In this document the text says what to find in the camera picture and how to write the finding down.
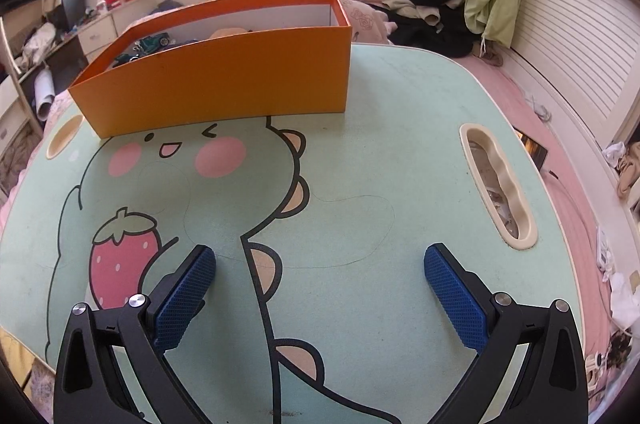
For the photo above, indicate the brown fluffy scrunchie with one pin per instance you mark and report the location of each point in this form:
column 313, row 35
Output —
column 225, row 32

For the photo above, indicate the white desk with drawers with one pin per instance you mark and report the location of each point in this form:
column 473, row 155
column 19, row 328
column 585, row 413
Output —
column 95, row 36

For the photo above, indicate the speckled pink rug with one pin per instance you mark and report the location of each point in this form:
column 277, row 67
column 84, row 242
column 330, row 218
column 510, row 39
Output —
column 30, row 379

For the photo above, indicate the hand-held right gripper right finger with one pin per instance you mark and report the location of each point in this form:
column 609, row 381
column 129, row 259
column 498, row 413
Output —
column 457, row 299

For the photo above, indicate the pink floral blanket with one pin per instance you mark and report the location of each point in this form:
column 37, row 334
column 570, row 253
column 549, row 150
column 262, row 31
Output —
column 367, row 21

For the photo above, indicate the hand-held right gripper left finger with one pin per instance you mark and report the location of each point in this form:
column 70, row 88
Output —
column 185, row 299

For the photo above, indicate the beige crumpled cloth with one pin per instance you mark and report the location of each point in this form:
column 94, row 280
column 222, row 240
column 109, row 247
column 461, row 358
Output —
column 629, row 174

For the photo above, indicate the teal toy car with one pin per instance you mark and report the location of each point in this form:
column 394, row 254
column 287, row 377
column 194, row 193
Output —
column 152, row 42

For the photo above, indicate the white crumpled cloth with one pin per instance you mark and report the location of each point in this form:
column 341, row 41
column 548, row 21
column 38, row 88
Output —
column 37, row 43

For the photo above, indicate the dark glossy phone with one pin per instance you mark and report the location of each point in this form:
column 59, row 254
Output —
column 532, row 148

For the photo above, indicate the orange cardboard box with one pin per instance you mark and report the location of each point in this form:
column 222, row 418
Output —
column 225, row 73

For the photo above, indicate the pink bed sheet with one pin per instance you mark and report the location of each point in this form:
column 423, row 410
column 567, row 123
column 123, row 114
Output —
column 565, row 214

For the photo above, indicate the black computer monitor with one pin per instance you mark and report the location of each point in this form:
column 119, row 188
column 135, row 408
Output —
column 72, row 6

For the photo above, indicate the white rolled poster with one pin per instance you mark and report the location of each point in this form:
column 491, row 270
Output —
column 44, row 91

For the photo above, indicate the white slatted panel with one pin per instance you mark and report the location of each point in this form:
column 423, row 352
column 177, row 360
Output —
column 575, row 43

